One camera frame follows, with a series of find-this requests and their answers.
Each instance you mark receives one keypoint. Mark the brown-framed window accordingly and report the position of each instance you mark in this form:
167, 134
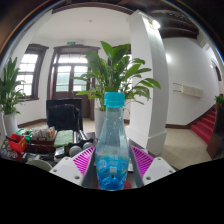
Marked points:
28, 71

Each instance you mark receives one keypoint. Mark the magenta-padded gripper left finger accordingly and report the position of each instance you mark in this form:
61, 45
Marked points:
83, 160

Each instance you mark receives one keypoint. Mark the clear container of white items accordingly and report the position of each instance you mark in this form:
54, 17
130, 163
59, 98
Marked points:
41, 133

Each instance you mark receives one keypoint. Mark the glowing wall lamp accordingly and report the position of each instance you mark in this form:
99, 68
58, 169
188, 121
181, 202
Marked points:
166, 58

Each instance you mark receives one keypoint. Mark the red carpeted stairs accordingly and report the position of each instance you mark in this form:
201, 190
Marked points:
205, 126

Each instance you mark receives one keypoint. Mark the green box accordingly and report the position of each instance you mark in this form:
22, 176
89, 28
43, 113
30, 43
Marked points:
25, 131

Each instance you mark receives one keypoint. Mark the green exit sign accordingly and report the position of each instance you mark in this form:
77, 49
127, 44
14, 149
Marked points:
71, 42

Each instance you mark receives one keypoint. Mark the dark brown box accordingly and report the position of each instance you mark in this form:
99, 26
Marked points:
40, 146

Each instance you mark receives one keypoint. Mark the green cloth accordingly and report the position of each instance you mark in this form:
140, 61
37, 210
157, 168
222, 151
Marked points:
63, 138

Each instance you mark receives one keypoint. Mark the black chair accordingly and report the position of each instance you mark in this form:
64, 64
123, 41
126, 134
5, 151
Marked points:
63, 116

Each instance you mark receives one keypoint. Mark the black flat device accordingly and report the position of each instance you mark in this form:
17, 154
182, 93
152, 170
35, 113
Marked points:
60, 151

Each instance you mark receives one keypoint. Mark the potted plant in white pot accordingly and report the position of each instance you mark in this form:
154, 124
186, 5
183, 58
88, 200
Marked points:
8, 93
115, 73

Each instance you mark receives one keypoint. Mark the clear blue-capped water bottle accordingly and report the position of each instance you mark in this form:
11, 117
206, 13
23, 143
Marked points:
112, 146

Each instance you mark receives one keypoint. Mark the brown wooden double door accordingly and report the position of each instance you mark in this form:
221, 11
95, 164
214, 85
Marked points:
71, 94

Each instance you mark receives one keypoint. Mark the dark wooden stair post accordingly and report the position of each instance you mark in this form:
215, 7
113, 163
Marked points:
216, 140

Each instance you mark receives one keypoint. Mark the flat round red coaster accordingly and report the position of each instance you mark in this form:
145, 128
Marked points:
128, 185

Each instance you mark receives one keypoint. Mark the white wall unit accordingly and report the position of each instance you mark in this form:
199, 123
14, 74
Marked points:
192, 90

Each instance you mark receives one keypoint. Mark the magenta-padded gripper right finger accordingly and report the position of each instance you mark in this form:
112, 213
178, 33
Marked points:
143, 160

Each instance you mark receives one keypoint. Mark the white column spotlight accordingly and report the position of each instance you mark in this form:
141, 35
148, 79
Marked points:
155, 24

